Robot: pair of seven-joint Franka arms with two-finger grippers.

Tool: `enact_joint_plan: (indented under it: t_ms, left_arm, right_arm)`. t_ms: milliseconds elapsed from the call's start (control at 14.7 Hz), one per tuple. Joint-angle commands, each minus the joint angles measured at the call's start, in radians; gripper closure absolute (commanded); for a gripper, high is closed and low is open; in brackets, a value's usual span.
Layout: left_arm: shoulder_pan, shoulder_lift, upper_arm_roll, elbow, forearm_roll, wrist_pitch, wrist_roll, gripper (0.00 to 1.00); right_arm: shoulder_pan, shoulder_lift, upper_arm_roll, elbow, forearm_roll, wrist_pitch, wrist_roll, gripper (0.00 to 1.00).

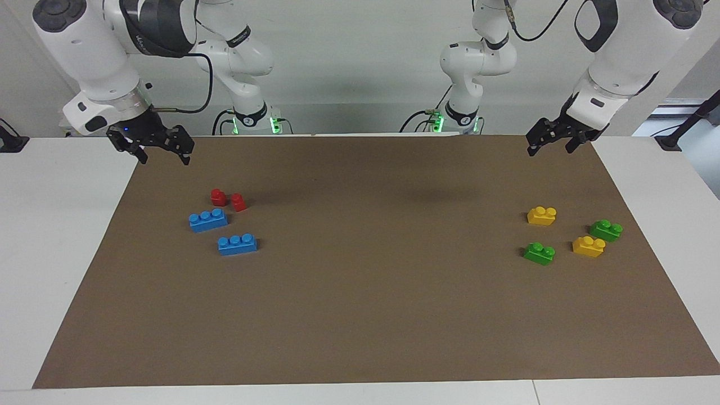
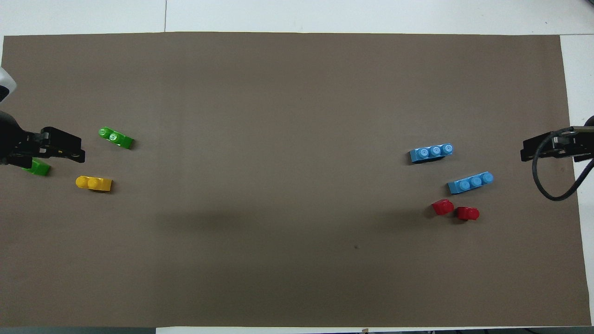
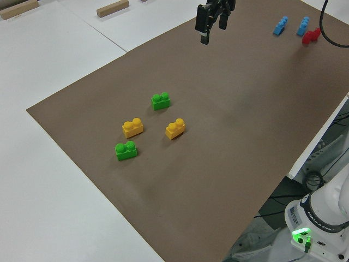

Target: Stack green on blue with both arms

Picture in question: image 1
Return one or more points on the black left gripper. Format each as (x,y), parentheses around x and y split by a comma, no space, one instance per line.
(574,124)

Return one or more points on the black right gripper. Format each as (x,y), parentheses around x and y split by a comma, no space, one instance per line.
(143,132)

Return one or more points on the green two-stud toy brick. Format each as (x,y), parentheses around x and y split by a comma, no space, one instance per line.
(539,254)
(606,231)

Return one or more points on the blue three-stud toy brick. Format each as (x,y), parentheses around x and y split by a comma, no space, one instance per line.
(238,246)
(208,221)

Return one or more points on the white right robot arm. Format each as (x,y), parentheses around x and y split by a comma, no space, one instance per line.
(84,50)

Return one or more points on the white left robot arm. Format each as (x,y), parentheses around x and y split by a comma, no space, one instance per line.
(630,50)

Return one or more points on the red one-stud toy brick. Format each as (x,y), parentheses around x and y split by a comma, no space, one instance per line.
(239,202)
(218,197)

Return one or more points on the yellow two-stud toy brick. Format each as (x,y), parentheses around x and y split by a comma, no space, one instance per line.
(588,247)
(541,216)

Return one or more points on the black stand with clamp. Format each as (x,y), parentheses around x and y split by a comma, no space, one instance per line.
(689,121)

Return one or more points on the black table clamp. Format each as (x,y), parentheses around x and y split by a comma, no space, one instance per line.
(12,142)

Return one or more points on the brown table mat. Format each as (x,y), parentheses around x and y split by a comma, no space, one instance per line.
(365,292)

